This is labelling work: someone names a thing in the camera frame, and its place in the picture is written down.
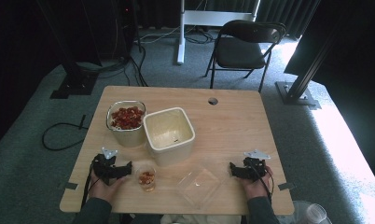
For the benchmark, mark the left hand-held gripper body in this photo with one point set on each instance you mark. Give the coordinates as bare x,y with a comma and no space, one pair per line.
105,169

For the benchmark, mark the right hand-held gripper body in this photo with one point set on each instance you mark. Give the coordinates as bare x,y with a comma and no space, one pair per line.
252,169

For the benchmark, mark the small portion of red berries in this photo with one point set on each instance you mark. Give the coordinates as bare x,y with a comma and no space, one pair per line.
146,178

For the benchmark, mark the small clear cup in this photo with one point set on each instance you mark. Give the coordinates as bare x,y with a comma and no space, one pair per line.
146,186

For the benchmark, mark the glass jar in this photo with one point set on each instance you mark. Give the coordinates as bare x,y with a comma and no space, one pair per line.
128,137

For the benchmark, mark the white square bin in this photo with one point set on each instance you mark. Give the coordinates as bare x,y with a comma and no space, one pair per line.
171,149

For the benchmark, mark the person's right hand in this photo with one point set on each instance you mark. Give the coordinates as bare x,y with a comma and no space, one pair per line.
254,188

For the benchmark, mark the person's left hand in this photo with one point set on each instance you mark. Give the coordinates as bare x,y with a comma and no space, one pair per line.
103,191

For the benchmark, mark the grey tape piece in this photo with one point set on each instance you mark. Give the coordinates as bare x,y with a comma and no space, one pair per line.
69,186
286,186

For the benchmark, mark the pile of red dried berries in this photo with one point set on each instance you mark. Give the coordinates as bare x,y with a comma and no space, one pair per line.
127,118

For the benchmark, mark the clear plastic cup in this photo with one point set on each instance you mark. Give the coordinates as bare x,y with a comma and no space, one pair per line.
316,214

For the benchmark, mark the black metal stand with base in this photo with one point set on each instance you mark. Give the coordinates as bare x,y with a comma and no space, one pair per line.
296,95
75,84

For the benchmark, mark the black folding chair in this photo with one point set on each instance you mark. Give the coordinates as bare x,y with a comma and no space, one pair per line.
240,53

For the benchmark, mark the black computer tower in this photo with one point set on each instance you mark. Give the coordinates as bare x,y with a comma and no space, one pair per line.
125,28

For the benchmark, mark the white desk frame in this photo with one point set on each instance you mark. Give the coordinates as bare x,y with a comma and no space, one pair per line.
181,46

